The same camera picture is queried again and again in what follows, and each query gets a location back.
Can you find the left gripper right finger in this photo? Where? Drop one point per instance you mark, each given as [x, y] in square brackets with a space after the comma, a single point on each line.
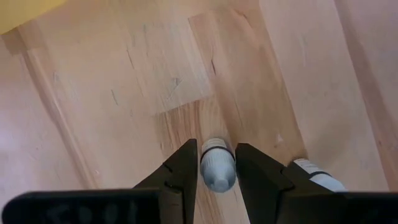
[258, 180]

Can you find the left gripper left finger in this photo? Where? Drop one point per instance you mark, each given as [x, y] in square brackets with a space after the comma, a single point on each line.
[183, 180]

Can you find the small purple coloring bottle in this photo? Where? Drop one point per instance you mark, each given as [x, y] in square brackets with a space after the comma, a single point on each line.
[217, 168]

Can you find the small green coloring bottle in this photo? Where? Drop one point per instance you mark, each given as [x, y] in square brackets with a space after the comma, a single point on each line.
[326, 182]

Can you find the yellow translucent plastic bin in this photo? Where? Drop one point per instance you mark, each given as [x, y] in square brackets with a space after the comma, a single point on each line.
[18, 12]

